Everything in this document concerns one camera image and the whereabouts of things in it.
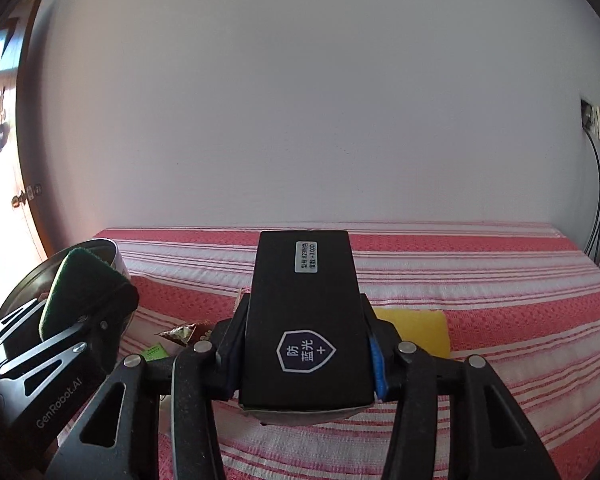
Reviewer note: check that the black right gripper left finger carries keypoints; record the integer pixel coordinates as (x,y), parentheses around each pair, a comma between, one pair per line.
(117,437)

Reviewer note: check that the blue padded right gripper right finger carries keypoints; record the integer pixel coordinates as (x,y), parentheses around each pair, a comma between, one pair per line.
(490,436)

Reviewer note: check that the green white tissue pack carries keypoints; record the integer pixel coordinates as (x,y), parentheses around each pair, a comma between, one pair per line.
(154,353)

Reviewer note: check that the green topped yellow sponge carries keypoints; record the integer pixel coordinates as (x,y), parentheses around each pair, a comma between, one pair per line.
(86,285)

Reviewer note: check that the black box with red emblem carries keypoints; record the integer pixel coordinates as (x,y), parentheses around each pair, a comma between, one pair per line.
(307,357)

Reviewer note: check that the round metal tin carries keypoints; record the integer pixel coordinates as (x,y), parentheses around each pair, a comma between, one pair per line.
(38,281)

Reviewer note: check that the brown candy wrapper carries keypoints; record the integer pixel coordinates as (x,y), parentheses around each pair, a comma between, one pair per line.
(188,334)

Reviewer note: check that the wooden door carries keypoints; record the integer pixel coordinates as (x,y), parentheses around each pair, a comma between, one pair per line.
(18,157)

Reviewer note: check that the red striped tablecloth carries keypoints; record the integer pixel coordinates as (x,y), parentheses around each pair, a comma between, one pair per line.
(520,294)

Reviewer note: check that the brass door knob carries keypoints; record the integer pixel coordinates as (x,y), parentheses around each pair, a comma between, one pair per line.
(20,200)

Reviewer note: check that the dark door ornament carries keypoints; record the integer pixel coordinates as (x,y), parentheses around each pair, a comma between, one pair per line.
(4,124)

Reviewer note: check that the wall power socket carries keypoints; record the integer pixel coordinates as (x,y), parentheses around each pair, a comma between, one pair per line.
(590,118)

